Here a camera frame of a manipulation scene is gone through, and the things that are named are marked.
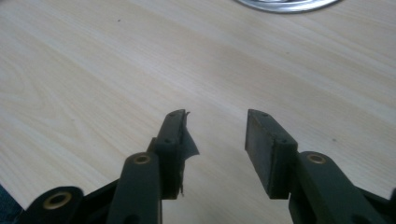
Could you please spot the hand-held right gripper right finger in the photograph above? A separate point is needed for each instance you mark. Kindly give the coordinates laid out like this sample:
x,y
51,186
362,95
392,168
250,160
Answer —
x,y
269,149

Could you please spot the dark blue cloth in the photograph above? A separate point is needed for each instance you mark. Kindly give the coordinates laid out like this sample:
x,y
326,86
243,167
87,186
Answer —
x,y
7,203

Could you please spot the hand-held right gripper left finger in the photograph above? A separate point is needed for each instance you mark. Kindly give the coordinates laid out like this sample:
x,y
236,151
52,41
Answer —
x,y
169,149

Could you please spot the round silver metal plate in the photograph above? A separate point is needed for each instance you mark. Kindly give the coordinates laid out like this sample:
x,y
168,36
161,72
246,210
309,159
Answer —
x,y
288,4

